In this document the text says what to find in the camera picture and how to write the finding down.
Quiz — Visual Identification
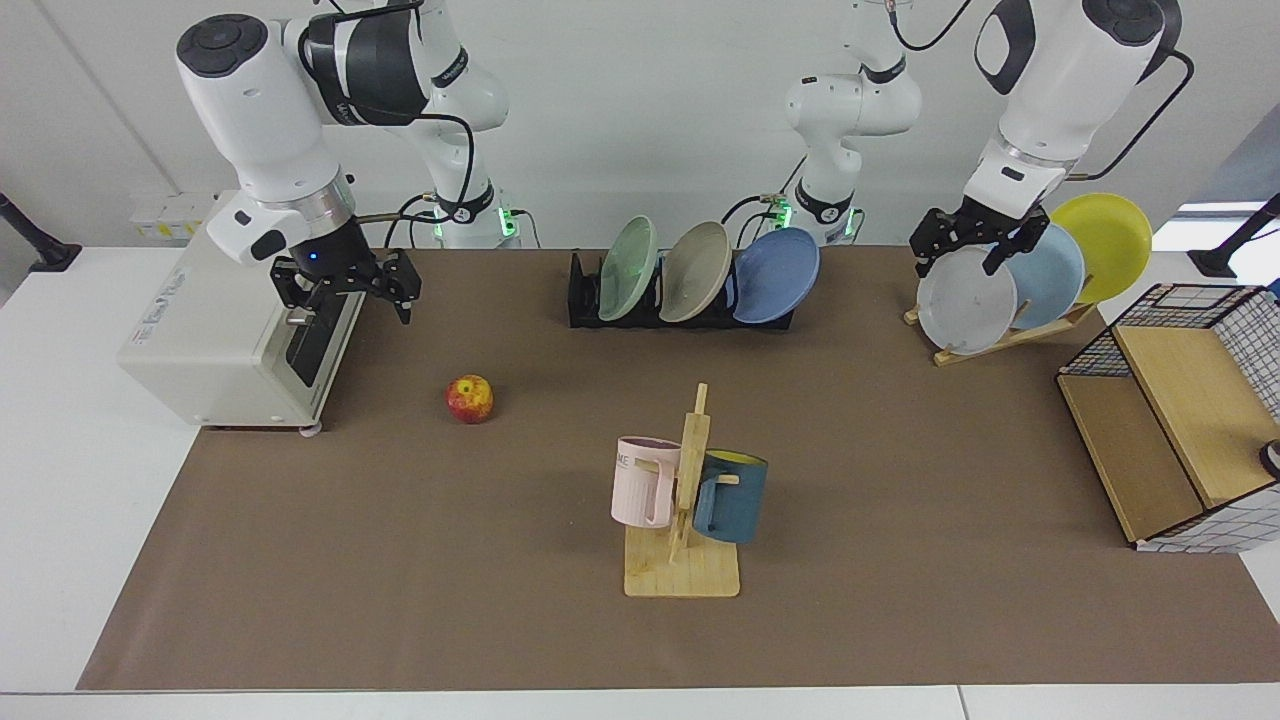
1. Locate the white wall socket strip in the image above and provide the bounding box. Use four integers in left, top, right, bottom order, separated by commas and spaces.
130, 193, 217, 241

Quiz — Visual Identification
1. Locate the wooden cup stand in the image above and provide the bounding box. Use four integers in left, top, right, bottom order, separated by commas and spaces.
624, 383, 741, 599

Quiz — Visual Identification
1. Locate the black clamp stand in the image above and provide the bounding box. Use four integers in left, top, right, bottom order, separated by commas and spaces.
1188, 193, 1280, 279
0, 193, 83, 273

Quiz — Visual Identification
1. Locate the pale toaster oven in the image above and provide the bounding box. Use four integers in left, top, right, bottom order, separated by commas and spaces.
117, 190, 366, 436

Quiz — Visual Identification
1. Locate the pale green plate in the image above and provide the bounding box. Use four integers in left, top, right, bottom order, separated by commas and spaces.
598, 216, 659, 322

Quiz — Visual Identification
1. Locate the pink cup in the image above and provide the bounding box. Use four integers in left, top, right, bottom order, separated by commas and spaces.
611, 436, 683, 529

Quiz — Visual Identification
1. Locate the light blue plate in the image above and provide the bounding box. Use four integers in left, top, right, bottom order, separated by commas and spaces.
985, 220, 1086, 331

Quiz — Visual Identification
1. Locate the brown table cloth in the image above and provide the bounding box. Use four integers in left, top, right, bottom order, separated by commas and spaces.
77, 247, 1280, 691

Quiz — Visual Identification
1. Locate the dark blue cup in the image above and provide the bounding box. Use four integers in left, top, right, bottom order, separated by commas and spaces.
692, 450, 769, 545

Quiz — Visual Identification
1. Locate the grey plate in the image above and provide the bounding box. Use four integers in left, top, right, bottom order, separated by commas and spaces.
917, 247, 1018, 356

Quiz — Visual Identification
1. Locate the yellow plate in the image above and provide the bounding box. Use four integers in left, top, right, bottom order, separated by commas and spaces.
1048, 193, 1153, 305

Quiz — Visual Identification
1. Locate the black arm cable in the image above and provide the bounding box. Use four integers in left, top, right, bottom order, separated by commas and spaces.
888, 0, 1197, 183
355, 108, 477, 251

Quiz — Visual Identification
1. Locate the beige plate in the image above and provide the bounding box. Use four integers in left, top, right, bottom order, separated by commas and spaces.
659, 221, 734, 324

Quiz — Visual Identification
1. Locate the wire basket with wooden floor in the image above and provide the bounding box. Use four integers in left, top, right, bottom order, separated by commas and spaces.
1057, 283, 1280, 554

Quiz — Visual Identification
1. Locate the wooden plate stand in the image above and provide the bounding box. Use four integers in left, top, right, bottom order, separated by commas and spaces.
903, 300, 1098, 367

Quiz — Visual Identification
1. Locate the black dish rack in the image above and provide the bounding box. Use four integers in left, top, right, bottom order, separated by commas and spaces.
567, 250, 796, 331

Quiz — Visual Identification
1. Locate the red yellow apple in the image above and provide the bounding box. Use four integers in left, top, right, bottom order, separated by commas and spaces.
446, 375, 494, 424

